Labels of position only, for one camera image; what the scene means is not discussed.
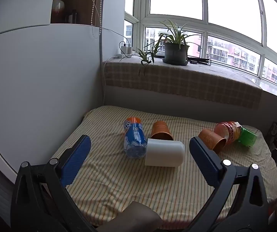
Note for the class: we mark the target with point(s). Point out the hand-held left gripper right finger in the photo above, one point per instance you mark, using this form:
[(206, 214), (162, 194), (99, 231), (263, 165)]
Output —
[(202, 160)]

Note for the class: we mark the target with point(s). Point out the checked sill cloth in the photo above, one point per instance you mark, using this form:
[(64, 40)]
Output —
[(177, 82)]

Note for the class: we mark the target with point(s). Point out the grey wall pipe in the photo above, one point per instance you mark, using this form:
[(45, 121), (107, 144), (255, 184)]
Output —
[(102, 60)]

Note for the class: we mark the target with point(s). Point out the decorated vase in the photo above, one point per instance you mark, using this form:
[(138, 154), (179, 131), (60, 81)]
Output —
[(57, 7)]

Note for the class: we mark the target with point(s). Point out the white power strip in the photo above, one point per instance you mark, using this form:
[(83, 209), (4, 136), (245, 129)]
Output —
[(119, 56)]

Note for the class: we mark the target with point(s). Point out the white cup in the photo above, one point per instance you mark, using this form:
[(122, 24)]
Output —
[(165, 153)]

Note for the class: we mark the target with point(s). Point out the blue plastic soda bottle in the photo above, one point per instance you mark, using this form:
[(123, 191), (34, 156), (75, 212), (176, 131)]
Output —
[(134, 140)]

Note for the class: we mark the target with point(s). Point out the small spider plant offshoot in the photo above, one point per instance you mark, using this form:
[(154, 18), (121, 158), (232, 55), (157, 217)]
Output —
[(146, 57)]

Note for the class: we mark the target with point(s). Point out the wooden wall shelf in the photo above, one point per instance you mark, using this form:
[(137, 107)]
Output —
[(78, 3)]

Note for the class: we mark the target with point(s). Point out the person's knee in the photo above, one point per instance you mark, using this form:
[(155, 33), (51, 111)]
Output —
[(138, 216)]

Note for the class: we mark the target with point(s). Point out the white charger plug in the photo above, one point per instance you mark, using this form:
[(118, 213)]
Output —
[(129, 50), (123, 49)]

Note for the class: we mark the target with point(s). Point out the dark plant saucer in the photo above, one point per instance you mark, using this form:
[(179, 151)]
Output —
[(167, 62)]

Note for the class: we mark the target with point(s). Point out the orange cup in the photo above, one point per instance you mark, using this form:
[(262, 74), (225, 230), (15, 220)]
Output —
[(211, 140), (161, 130)]

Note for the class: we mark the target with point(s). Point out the green snack packet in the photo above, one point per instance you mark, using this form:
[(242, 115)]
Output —
[(248, 137)]

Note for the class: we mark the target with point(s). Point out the white window frame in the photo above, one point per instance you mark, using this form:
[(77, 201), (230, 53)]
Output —
[(205, 24)]

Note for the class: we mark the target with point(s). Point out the potted spider plant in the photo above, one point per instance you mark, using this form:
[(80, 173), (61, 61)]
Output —
[(176, 50)]

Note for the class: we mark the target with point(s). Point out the striped bed sheet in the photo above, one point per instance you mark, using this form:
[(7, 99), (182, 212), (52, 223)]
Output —
[(119, 186)]

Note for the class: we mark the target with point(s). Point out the black folded device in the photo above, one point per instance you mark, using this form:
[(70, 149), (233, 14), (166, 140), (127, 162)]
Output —
[(198, 61)]

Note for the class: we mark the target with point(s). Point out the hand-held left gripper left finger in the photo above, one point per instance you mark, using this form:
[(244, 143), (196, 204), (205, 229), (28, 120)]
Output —
[(77, 158)]

